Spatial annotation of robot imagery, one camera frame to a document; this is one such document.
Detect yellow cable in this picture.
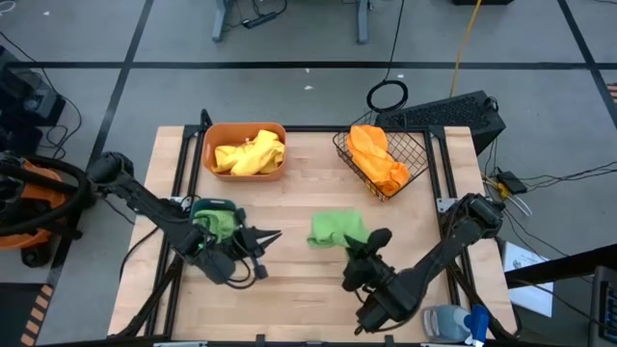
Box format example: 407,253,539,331
448,0,484,97

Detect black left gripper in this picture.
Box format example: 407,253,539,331
226,206,284,282

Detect black computer tower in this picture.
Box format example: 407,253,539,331
374,90,507,156

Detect black aluminium table frame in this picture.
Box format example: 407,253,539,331
115,108,520,341

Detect orange plastic basket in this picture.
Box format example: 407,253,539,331
201,121,288,183

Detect spray bottle with blue trigger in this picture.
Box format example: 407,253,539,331
421,303,492,347

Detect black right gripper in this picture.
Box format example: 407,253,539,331
340,227,402,310

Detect grey desk leg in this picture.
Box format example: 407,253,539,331
211,0,230,43
355,0,372,45

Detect black wire basket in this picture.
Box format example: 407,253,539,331
331,109,430,202

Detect black power cable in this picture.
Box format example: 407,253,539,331
523,161,617,190

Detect black coiled cable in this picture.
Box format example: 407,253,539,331
364,0,410,115

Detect green microfiber towel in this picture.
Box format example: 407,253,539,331
193,207,238,245
307,208,370,251

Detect black equipment box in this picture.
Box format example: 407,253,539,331
0,45,67,155

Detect white paper sheet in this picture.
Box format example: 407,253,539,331
502,240,555,318

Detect yellow microfiber towel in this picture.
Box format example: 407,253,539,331
211,142,250,174
229,128,286,177

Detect black beam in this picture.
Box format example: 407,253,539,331
504,243,617,290

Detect orange and black vacuum cleaner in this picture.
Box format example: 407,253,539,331
0,151,93,269

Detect grey device with blue panel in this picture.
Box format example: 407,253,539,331
588,264,617,347

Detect black power adapter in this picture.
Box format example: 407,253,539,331
496,169,529,196

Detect teal plastic basket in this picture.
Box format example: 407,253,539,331
189,197,241,243

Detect black power strip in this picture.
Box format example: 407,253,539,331
242,11,280,30

